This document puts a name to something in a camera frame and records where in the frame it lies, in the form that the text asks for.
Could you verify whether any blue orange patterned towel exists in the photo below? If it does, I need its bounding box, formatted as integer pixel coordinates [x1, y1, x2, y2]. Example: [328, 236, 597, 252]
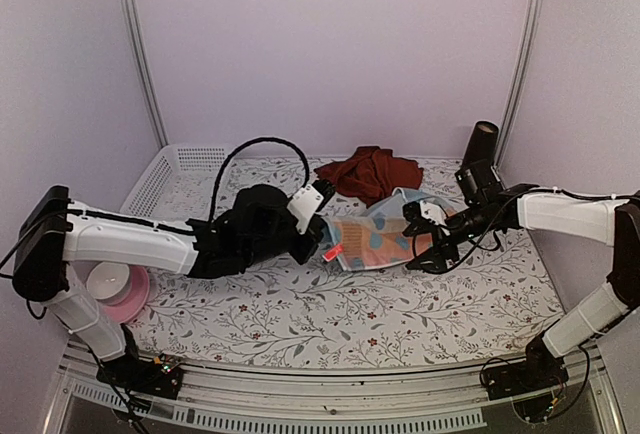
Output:
[321, 187, 455, 272]

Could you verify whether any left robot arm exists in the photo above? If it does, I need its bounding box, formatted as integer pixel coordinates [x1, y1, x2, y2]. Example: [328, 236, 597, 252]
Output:
[5, 181, 335, 388]

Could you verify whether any dark red towel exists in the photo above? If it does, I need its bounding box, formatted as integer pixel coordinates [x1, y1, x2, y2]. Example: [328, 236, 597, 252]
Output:
[314, 146, 424, 207]

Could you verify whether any black cylinder cup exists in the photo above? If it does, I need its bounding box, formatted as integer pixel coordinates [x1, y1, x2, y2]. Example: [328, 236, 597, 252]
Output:
[461, 121, 499, 168]

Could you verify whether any white plastic basket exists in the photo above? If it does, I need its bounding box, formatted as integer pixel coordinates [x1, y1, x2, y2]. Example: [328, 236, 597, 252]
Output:
[120, 144, 230, 221]

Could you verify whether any pink plate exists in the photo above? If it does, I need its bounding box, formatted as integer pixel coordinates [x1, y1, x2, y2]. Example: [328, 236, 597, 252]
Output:
[102, 266, 150, 324]

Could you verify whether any white bowl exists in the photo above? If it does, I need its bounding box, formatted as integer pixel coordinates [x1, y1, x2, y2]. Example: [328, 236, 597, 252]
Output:
[86, 262, 132, 305]

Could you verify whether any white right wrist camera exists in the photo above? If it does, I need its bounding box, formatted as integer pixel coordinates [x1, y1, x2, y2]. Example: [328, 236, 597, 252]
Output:
[403, 199, 447, 226]

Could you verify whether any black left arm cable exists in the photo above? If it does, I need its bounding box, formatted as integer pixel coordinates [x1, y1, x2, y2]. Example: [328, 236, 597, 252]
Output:
[206, 136, 311, 225]

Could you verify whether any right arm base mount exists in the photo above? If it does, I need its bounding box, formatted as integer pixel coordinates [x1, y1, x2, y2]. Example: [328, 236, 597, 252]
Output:
[479, 349, 569, 400]

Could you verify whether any front aluminium rail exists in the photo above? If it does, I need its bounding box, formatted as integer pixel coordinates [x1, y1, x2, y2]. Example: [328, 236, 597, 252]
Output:
[44, 341, 628, 433]

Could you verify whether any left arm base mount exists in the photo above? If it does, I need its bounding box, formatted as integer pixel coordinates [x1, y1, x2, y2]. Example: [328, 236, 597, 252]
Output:
[96, 354, 184, 400]

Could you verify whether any right aluminium frame post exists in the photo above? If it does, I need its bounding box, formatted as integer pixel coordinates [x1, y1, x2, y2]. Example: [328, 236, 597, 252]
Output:
[495, 0, 544, 171]

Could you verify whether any aluminium frame post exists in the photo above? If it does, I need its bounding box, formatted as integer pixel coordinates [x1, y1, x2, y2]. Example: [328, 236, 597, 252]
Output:
[120, 0, 169, 149]
[495, 0, 544, 171]

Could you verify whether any left aluminium frame post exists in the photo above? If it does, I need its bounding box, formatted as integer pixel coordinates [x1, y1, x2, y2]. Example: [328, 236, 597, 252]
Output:
[120, 0, 169, 149]

